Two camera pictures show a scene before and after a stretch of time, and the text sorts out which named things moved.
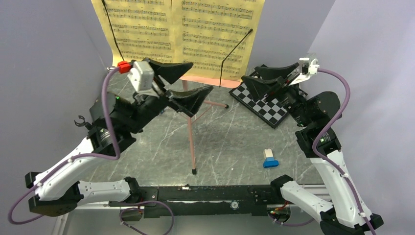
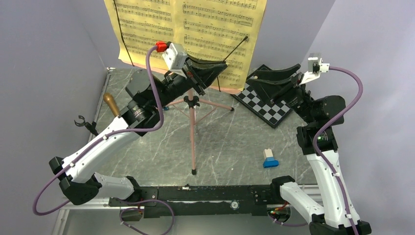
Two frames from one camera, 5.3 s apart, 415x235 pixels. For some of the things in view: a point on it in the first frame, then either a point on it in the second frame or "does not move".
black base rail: (247, 200) does not move
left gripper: (188, 101) → (206, 72)
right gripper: (260, 88) does not move
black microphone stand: (88, 126) does not move
